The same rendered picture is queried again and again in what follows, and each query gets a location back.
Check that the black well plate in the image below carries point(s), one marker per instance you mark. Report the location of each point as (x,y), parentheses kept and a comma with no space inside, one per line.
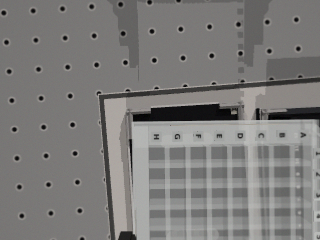
(294,116)

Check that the clear well plate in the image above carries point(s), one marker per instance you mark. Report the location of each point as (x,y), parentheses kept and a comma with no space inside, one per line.
(222,180)

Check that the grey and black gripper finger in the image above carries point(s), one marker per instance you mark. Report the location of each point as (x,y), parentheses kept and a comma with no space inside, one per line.
(126,235)

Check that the grey perforated base plate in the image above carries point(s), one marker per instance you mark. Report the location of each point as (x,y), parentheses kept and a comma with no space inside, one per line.
(56,56)

